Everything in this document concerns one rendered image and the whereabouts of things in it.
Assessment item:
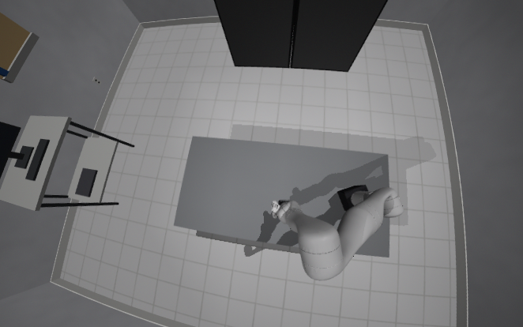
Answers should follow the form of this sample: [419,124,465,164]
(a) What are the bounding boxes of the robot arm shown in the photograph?
[277,187,404,280]

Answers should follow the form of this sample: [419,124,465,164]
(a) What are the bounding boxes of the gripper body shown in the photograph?
[272,201,288,218]

